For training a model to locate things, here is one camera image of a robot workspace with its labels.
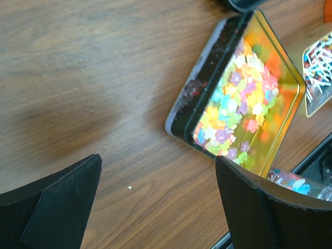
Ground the orange tray of lollipops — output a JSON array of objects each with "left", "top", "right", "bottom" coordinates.
[{"left": 324, "top": 0, "right": 332, "bottom": 23}]

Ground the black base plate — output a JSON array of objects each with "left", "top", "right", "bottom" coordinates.
[{"left": 215, "top": 136, "right": 331, "bottom": 248}]

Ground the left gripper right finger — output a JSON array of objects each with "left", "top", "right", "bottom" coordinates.
[{"left": 215, "top": 156, "right": 331, "bottom": 248}]

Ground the black serving tray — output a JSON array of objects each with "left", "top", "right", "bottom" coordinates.
[{"left": 224, "top": 0, "right": 267, "bottom": 13}]

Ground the gold tin of gummy candies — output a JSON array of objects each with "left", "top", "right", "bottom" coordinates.
[{"left": 164, "top": 10, "right": 306, "bottom": 177}]

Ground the clear glass jar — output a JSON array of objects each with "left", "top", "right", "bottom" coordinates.
[{"left": 266, "top": 168, "right": 331, "bottom": 202}]

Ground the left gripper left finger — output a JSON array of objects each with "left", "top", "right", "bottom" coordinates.
[{"left": 1, "top": 154, "right": 102, "bottom": 248}]

